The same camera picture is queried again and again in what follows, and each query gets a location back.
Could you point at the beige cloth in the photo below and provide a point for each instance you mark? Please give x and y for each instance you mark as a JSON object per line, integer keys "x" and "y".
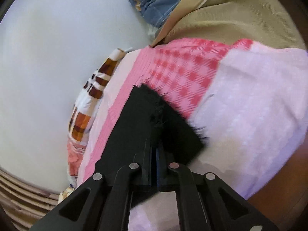
{"x": 228, "y": 16}

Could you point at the pink knitted blanket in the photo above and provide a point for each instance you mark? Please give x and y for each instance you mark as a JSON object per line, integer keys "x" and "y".
{"x": 252, "y": 101}

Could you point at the black pants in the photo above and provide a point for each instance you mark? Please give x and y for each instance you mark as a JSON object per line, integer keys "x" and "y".
{"x": 144, "y": 115}

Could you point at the blue jeans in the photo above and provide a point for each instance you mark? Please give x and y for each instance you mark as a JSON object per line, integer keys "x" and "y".
{"x": 156, "y": 2}

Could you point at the beige ribbed panel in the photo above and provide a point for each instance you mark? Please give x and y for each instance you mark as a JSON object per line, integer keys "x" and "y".
{"x": 21, "y": 197}

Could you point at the printed checked bed sheet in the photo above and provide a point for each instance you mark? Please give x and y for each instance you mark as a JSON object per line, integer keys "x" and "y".
{"x": 81, "y": 105}

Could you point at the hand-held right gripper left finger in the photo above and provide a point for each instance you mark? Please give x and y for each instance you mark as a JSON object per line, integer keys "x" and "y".
{"x": 134, "y": 176}

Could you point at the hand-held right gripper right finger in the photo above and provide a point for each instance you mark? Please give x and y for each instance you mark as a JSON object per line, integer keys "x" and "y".
{"x": 160, "y": 168}

